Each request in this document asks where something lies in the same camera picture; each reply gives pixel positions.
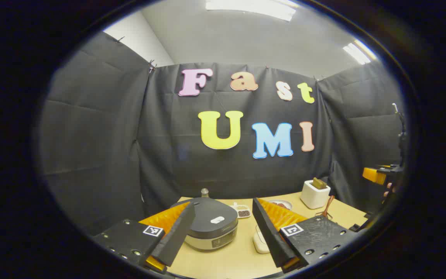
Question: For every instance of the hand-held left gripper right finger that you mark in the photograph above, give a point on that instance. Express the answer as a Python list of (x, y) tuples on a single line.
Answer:
[(269, 236)]

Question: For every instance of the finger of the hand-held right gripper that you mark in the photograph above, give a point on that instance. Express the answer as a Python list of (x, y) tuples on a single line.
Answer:
[(374, 175)]

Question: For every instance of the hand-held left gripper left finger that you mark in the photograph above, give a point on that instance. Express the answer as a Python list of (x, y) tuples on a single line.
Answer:
[(176, 236)]

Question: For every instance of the grey rice cooker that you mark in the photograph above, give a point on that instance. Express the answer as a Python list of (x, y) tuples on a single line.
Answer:
[(211, 228)]

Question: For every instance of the brown wooden spoon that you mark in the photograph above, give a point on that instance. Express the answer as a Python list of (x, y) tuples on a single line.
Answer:
[(329, 205)]

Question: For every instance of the dark red beans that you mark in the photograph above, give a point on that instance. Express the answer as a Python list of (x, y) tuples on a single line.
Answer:
[(244, 213)]

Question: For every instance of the round white plate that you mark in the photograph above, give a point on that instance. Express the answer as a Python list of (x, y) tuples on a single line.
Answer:
[(285, 203)]

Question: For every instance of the white divided dish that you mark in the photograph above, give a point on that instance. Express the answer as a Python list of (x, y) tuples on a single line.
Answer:
[(235, 209)]

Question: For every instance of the small glass bottle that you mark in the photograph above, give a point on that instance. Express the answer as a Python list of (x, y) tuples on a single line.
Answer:
[(204, 192)]

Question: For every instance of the brown bread slice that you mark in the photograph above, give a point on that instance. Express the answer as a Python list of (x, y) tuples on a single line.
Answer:
[(318, 183)]

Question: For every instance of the white toaster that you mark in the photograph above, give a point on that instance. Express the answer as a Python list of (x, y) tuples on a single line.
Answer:
[(314, 197)]

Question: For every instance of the ceiling light panel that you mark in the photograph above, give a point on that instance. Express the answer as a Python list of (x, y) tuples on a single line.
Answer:
[(356, 51)]

